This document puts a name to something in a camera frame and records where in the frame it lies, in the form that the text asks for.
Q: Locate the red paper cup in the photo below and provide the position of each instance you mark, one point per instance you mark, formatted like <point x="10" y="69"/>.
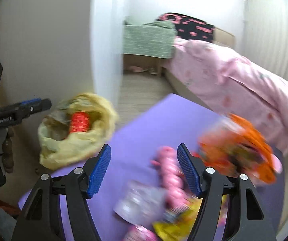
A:
<point x="80" y="122"/>

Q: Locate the yellow gold snack wrapper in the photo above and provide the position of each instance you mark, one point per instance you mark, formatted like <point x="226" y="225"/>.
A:
<point x="177" y="223"/>

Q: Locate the wooden bedside table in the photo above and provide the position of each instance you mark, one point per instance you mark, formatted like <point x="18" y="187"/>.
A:
<point x="143" y="61"/>

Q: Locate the pink floral bed duvet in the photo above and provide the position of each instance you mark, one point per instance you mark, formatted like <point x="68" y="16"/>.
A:
<point x="228" y="82"/>

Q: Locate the pink slippers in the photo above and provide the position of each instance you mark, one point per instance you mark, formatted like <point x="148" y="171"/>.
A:
<point x="136" y="69"/>

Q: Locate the purple table mat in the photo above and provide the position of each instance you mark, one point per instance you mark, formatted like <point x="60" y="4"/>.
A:
<point x="171" y="122"/>

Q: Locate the green checked cloth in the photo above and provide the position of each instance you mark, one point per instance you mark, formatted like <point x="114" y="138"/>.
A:
<point x="153" y="39"/>

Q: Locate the black hello kitty pillow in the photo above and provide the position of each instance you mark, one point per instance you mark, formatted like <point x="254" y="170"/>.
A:
<point x="189" y="28"/>

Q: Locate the pink cylindrical cup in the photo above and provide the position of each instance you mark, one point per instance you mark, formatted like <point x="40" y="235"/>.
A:
<point x="277" y="165"/>

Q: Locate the beige bed headboard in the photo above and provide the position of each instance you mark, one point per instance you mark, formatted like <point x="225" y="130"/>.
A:
<point x="223" y="38"/>

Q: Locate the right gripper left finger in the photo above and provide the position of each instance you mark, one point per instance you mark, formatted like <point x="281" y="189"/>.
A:
<point x="41" y="218"/>

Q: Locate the pink caterpillar toy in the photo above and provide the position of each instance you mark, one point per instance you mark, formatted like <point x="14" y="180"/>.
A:
<point x="171" y="178"/>

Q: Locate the clear plastic blister package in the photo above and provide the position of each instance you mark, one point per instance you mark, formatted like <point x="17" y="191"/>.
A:
<point x="141" y="204"/>

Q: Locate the orange snack bag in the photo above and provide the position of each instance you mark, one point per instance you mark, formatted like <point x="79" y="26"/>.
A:
<point x="233" y="146"/>

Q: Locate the yellow trash bag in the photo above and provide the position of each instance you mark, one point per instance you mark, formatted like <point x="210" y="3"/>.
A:
<point x="59" y="148"/>

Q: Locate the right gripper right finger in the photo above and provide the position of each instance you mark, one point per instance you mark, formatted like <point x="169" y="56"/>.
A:
<point x="246" y="218"/>

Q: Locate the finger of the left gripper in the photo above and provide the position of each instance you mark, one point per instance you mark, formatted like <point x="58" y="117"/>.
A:
<point x="31" y="102"/>
<point x="14" y="114"/>

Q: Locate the beige pleated curtain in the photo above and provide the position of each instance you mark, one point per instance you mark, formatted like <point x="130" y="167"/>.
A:
<point x="266" y="35"/>

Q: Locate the pink round-head lollipop package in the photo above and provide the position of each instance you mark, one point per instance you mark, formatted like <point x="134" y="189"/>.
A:
<point x="139" y="233"/>

